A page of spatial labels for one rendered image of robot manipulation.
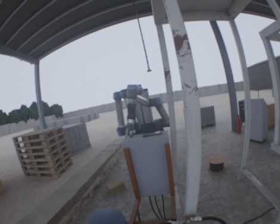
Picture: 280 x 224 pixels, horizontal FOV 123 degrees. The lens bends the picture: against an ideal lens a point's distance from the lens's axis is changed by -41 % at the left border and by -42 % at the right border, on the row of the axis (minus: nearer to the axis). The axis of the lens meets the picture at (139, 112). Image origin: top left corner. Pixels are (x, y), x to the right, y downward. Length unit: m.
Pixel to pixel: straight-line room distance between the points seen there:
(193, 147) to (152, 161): 0.58
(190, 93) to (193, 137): 0.20
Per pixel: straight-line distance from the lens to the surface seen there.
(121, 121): 2.12
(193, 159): 0.65
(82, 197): 2.47
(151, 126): 2.38
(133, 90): 1.10
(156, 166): 1.17
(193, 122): 0.60
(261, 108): 3.71
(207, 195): 2.25
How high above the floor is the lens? 1.56
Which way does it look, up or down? 4 degrees down
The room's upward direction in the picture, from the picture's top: 10 degrees counter-clockwise
